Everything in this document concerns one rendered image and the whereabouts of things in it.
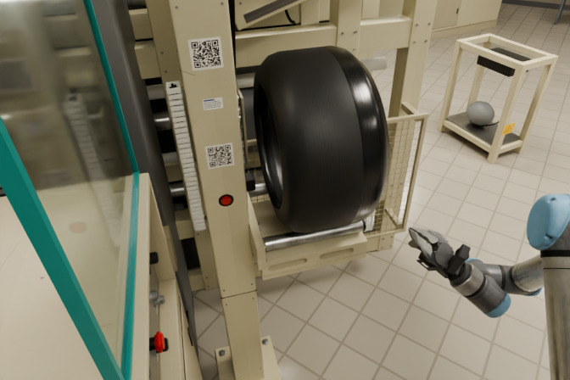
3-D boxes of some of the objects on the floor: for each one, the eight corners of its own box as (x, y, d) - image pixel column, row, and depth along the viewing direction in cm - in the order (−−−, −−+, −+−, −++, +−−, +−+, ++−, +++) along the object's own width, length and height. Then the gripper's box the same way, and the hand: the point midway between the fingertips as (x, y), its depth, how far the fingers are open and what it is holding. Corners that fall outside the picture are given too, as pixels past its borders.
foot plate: (223, 407, 176) (222, 405, 174) (215, 350, 197) (215, 348, 196) (283, 389, 181) (283, 387, 180) (270, 336, 202) (270, 333, 201)
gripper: (442, 286, 126) (390, 243, 124) (454, 262, 130) (403, 220, 128) (462, 286, 118) (407, 239, 116) (473, 259, 122) (420, 215, 120)
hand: (414, 231), depth 120 cm, fingers closed
